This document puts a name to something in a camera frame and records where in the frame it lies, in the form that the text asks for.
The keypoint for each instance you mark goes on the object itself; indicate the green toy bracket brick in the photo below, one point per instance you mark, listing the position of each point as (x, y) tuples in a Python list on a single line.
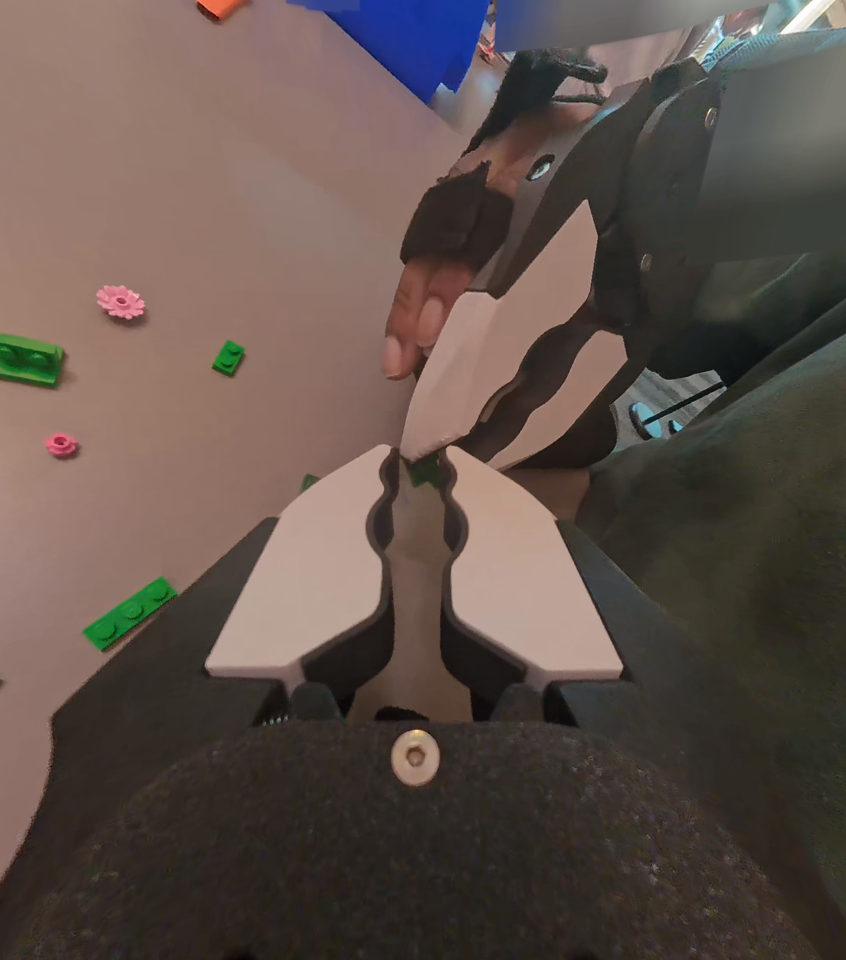
[(18, 364)]

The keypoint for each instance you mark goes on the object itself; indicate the grey desk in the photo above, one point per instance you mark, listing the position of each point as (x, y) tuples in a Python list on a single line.
[(243, 187)]

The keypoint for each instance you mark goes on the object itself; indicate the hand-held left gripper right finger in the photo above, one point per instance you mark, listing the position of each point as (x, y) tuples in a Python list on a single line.
[(535, 592)]

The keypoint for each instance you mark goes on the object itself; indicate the large pink toy flower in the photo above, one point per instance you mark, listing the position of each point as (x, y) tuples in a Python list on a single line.
[(121, 302)]

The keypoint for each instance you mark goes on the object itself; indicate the orange toy piece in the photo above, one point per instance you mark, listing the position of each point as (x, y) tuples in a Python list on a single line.
[(220, 7)]

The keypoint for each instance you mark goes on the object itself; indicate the small pink toy stud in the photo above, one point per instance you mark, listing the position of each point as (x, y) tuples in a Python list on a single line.
[(61, 445)]

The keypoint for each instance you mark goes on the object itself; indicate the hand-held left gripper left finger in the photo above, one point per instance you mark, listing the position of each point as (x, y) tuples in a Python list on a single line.
[(303, 592)]

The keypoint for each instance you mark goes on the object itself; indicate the blue plastic bin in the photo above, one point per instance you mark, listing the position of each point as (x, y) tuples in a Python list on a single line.
[(408, 45)]

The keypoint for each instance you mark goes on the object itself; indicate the person's right hand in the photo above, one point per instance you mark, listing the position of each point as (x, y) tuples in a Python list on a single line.
[(430, 300)]

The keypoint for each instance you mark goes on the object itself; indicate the green narrow toy plate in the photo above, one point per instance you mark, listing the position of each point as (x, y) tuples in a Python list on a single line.
[(130, 613)]

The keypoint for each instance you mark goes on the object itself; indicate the small green toy plate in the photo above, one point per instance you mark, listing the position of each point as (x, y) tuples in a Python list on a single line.
[(229, 358)]

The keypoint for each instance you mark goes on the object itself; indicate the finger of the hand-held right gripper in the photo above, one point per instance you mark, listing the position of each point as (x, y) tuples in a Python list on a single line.
[(483, 345), (580, 390)]

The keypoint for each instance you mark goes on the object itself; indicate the person's green sweatshirt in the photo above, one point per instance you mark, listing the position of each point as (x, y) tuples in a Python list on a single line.
[(752, 562)]

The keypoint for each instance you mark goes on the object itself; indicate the small green toy brick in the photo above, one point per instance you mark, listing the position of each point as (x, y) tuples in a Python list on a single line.
[(424, 472)]

